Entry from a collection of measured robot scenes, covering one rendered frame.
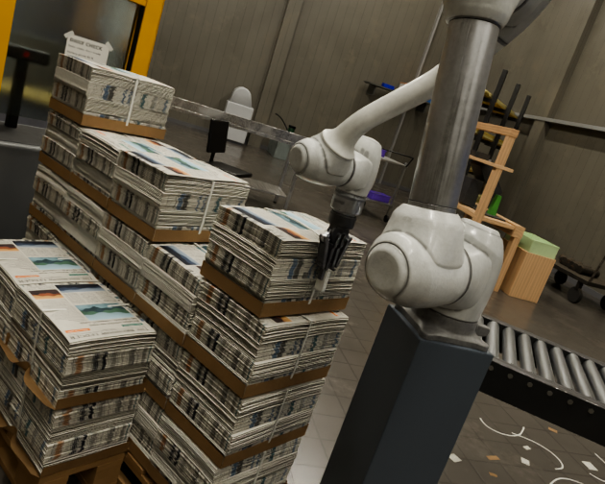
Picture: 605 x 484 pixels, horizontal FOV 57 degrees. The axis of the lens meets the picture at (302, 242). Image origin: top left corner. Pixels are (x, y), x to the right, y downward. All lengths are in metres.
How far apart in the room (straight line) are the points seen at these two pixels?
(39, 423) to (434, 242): 1.31
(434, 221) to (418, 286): 0.13
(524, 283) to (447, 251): 5.96
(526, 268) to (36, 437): 5.93
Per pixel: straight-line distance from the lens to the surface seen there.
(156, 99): 2.45
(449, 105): 1.16
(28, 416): 1.98
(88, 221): 2.21
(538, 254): 7.06
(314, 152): 1.34
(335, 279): 1.68
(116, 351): 1.79
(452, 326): 1.34
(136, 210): 1.95
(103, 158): 2.15
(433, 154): 1.15
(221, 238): 1.62
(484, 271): 1.29
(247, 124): 6.58
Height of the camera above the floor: 1.42
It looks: 14 degrees down
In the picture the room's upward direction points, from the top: 18 degrees clockwise
